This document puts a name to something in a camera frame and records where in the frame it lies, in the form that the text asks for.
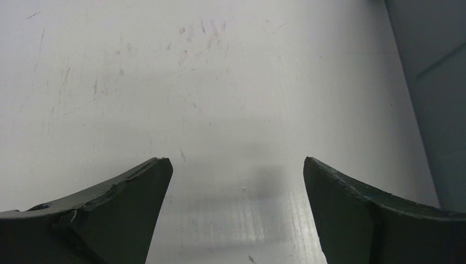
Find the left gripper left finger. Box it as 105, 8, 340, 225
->
1, 158, 173, 263

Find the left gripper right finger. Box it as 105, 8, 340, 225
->
303, 157, 465, 263

